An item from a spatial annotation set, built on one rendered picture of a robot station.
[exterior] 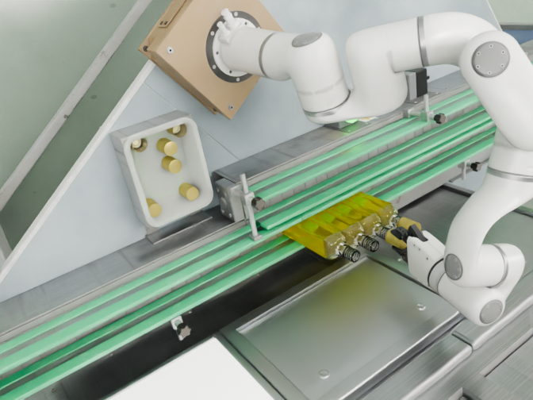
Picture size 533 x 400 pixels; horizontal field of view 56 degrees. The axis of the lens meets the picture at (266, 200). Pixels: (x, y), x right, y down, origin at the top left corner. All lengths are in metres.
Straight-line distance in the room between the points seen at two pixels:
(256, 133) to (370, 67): 0.52
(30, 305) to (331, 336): 0.64
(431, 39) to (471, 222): 0.31
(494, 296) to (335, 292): 0.41
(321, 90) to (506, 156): 0.33
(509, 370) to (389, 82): 0.60
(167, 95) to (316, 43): 0.43
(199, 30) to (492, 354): 0.89
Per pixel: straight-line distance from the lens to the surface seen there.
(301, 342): 1.13
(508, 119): 0.83
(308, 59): 0.92
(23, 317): 1.16
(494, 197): 0.91
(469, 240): 0.90
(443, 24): 0.91
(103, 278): 1.17
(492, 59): 0.83
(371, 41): 0.91
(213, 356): 1.14
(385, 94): 0.94
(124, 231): 1.26
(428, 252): 1.06
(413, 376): 1.05
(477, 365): 1.11
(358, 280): 1.28
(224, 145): 1.31
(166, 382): 1.13
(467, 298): 0.98
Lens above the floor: 1.86
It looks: 51 degrees down
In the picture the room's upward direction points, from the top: 117 degrees clockwise
